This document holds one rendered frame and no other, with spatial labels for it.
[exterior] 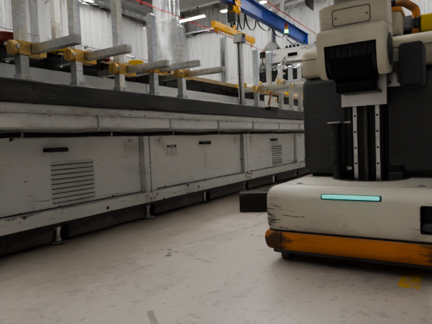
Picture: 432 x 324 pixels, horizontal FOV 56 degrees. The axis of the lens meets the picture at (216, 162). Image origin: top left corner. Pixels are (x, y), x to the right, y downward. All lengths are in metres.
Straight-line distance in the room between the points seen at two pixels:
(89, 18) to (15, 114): 10.48
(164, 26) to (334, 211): 6.52
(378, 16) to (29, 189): 1.54
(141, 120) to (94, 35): 9.97
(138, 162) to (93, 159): 0.34
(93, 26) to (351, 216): 11.08
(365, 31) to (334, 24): 0.13
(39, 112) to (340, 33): 1.14
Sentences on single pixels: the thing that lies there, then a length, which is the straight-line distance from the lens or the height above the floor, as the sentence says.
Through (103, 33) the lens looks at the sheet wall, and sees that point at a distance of 12.26.
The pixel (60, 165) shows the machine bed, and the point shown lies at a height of 0.36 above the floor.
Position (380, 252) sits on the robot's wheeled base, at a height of 0.08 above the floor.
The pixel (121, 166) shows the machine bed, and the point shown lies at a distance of 2.32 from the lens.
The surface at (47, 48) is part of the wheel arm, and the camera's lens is 1.63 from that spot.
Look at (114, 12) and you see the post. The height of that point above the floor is 1.07.
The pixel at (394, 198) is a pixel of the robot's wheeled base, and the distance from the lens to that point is 1.36.
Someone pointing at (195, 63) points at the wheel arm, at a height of 0.84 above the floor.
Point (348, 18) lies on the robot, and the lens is 1.49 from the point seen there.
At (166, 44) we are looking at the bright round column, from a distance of 7.55.
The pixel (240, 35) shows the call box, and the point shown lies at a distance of 3.06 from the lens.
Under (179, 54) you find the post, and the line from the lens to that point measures 2.42.
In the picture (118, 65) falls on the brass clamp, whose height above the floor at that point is 0.82.
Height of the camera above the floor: 0.45
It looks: 3 degrees down
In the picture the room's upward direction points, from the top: 2 degrees counter-clockwise
